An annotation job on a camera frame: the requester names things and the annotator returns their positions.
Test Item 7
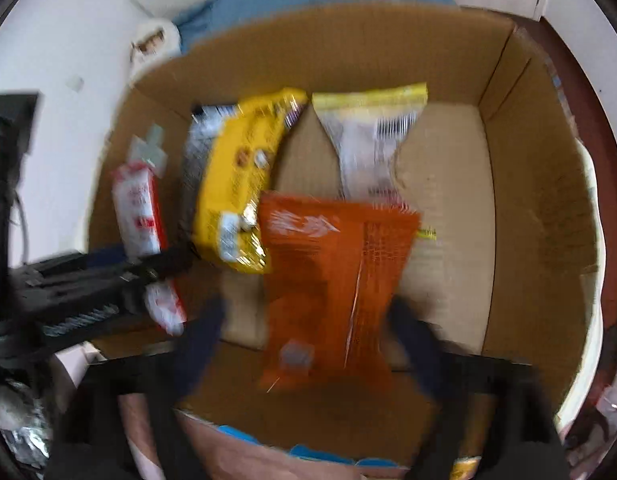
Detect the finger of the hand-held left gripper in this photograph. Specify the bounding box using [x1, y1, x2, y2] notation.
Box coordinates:
[116, 285, 160, 318]
[119, 244, 195, 287]

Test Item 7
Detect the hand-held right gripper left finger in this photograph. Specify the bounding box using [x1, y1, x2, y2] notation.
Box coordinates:
[43, 294, 230, 480]

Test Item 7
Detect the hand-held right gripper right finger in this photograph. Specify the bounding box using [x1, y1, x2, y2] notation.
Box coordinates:
[387, 294, 571, 480]

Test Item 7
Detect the red and white packet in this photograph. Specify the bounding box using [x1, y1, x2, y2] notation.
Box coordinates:
[111, 162, 188, 337]

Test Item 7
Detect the orange snack packet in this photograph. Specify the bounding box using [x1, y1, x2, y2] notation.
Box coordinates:
[256, 192, 423, 395]

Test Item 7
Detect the brown cardboard box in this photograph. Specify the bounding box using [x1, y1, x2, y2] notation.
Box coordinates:
[86, 2, 603, 471]

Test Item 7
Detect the yellow snack packet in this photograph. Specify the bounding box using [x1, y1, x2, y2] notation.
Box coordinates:
[191, 87, 309, 275]

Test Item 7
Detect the crumpled silver foil wrapper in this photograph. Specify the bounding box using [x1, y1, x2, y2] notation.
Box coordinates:
[0, 379, 55, 467]

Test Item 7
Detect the black and white packet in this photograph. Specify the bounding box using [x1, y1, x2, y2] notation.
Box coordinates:
[181, 104, 239, 241]

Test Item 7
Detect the white ribbed blanket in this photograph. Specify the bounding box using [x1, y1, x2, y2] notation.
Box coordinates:
[558, 140, 605, 428]

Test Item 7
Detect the black monitor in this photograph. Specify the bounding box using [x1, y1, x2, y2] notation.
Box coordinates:
[0, 91, 42, 196]

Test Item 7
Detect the pink white plastic wrapper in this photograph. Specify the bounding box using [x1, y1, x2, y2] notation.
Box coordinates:
[558, 384, 617, 453]

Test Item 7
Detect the pale packet with yellow top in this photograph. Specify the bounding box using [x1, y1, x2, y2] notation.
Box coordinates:
[311, 82, 438, 241]

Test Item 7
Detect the white bear print pillow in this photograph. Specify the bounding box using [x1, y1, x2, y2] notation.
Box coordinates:
[128, 19, 182, 83]

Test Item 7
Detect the black cable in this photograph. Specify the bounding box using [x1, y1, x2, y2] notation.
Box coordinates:
[8, 195, 33, 267]

